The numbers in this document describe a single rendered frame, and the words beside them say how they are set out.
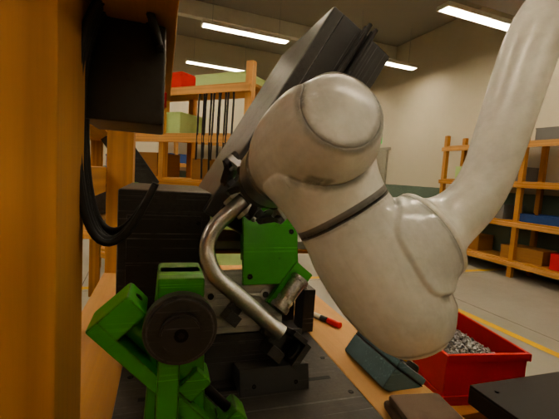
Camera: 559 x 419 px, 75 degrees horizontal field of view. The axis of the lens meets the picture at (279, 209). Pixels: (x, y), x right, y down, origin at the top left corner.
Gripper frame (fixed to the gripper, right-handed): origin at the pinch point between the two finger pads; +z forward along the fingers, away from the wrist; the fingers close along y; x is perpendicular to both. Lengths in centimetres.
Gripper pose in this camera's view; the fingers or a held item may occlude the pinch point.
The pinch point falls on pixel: (239, 203)
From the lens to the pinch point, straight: 67.8
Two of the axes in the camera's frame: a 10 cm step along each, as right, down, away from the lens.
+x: -6.7, 6.6, -3.3
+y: -6.7, -7.3, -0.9
